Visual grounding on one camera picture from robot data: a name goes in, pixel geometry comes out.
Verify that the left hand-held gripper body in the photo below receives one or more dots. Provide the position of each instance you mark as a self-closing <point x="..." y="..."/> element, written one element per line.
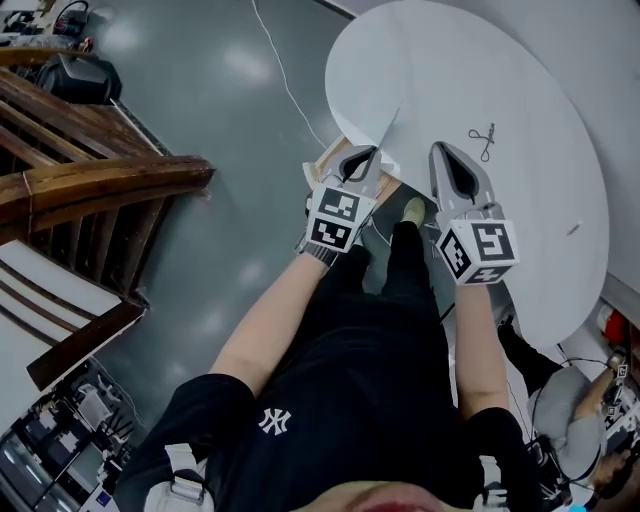
<point x="340" y="220"/>

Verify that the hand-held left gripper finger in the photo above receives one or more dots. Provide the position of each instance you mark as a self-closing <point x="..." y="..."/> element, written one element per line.
<point x="337" y="162"/>
<point x="372" y="172"/>

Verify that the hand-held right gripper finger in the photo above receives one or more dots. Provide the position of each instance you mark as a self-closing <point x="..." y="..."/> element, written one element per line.
<point x="440" y="180"/>
<point x="484" y="185"/>

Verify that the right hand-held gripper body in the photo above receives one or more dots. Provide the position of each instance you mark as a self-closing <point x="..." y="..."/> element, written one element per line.
<point x="485" y="245"/>

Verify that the large wooden drawer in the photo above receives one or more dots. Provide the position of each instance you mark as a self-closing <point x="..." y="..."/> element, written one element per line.
<point x="325" y="160"/>

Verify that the metal eyelash curler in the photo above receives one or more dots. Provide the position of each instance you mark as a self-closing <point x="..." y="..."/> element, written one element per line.
<point x="486" y="145"/>

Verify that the person's left forearm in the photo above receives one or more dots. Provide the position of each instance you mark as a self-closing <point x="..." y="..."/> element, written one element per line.
<point x="265" y="330"/>

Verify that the person's right forearm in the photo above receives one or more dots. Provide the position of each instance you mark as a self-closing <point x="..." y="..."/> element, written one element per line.
<point x="482" y="350"/>

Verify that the white round table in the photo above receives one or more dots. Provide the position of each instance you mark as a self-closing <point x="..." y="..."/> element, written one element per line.
<point x="500" y="75"/>

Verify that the person's right shoe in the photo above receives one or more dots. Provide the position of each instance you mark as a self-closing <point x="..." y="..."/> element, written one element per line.
<point x="414" y="210"/>

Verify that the black wristwatch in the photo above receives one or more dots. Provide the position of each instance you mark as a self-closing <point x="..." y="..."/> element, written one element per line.
<point x="317" y="254"/>

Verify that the person's black trousers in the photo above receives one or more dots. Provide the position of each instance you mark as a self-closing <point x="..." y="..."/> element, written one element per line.
<point x="407" y="260"/>

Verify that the red container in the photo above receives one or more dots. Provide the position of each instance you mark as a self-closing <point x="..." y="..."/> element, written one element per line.
<point x="611" y="322"/>

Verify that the person's black shirt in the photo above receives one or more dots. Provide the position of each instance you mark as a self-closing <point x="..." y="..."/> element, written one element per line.
<point x="350" y="425"/>

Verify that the black bag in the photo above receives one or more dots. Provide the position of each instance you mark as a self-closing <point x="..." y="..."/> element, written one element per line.
<point x="80" y="80"/>

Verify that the person's face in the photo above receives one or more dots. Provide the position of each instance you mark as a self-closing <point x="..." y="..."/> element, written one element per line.
<point x="380" y="500"/>

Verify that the cluttered equipment cart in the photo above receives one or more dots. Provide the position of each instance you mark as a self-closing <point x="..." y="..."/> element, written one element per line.
<point x="65" y="440"/>

